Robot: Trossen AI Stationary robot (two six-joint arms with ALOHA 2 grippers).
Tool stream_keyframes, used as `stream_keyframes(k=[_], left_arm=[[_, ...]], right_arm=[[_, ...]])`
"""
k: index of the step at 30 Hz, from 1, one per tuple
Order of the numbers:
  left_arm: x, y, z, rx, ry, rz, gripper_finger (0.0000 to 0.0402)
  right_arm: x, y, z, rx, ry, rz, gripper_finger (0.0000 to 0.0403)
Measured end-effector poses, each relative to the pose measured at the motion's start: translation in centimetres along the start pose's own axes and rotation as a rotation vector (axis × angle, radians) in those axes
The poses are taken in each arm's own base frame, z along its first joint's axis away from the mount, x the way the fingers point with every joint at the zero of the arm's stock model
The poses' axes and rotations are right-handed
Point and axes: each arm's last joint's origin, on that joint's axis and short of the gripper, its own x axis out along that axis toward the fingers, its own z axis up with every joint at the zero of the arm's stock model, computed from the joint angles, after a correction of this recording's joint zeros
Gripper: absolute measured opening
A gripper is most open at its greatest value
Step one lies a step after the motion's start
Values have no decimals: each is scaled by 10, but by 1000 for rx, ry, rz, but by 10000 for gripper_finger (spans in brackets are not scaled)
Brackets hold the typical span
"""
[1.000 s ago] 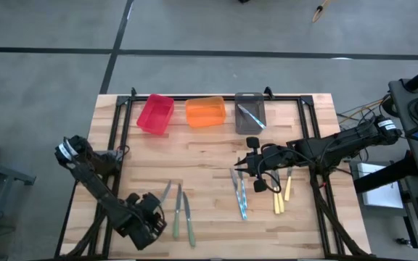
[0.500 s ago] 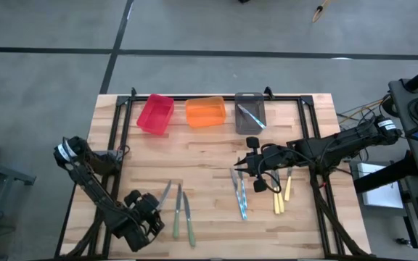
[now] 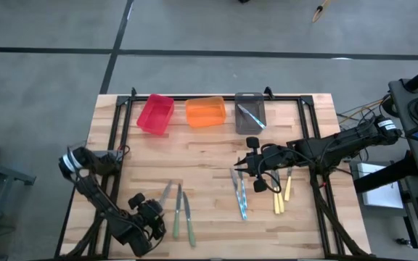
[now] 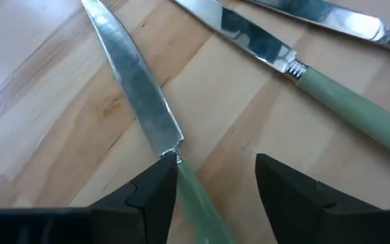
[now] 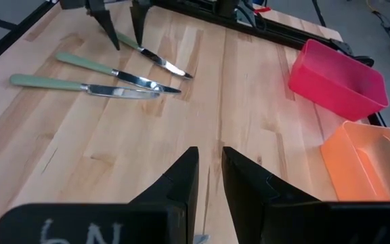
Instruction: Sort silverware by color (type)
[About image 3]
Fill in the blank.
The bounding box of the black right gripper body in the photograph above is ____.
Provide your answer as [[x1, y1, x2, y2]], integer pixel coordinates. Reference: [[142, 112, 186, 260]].
[[245, 136, 293, 193]]

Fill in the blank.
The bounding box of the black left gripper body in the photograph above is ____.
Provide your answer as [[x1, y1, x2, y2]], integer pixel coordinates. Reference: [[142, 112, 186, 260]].
[[127, 191, 166, 230]]

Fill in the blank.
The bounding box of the grey plastic bin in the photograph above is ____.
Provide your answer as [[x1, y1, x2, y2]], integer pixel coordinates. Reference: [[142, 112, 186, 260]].
[[234, 91, 267, 136]]

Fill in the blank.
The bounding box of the orange plastic bin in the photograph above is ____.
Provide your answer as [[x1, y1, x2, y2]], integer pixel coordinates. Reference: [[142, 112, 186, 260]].
[[184, 96, 227, 129]]

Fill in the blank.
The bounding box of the pink plastic bin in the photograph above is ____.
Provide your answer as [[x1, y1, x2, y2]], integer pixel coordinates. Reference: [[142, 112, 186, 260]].
[[136, 93, 176, 137]]

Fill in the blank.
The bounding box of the white box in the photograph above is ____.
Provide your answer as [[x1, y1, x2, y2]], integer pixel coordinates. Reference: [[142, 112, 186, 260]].
[[356, 162, 405, 210]]

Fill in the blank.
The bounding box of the black stand beam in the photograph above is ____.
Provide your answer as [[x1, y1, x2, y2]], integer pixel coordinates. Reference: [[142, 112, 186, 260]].
[[353, 150, 418, 195]]

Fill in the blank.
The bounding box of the grey desk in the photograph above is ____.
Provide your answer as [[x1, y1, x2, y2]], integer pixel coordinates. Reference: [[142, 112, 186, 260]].
[[388, 57, 418, 181]]

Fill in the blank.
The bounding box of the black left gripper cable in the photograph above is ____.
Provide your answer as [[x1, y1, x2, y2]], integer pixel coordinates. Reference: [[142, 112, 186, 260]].
[[150, 213, 168, 251]]

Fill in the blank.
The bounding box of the black table frame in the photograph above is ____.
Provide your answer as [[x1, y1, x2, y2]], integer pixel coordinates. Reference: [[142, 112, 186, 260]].
[[54, 86, 372, 260]]

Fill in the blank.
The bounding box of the tan-handled tool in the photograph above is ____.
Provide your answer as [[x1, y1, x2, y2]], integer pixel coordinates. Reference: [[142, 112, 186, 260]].
[[311, 0, 332, 23]]

